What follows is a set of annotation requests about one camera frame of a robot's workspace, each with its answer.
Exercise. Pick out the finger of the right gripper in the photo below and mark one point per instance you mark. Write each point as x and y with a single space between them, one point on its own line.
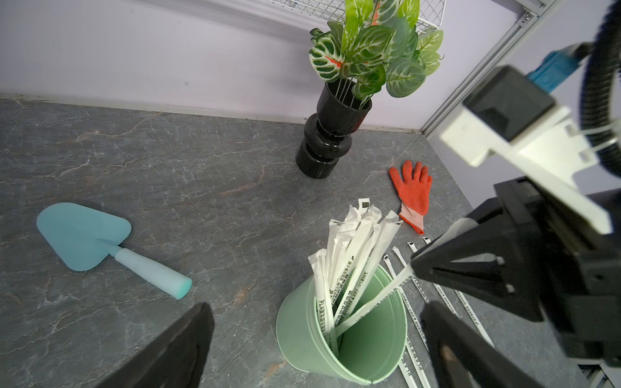
495 261

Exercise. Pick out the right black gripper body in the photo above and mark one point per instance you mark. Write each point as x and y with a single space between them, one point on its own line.
580 284

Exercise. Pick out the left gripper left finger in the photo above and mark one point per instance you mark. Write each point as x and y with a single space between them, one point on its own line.
176 358

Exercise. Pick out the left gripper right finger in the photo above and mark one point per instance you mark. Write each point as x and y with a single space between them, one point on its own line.
462 358

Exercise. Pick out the bundle of wrapped white straws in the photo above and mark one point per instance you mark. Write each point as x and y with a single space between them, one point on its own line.
343 269

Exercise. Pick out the red work glove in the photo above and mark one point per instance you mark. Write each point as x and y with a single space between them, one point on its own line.
413 185

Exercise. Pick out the teal garden trowel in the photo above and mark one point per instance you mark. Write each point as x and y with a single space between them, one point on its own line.
83 237

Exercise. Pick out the black vase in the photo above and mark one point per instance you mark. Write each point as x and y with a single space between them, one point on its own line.
328 132

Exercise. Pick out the green artificial plant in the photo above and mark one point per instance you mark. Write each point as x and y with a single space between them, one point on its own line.
378 47

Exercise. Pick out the aluminium frame struts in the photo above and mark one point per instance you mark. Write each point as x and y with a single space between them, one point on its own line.
532 14

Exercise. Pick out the white wire wall shelf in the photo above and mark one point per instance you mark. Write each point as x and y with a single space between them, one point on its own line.
430 17

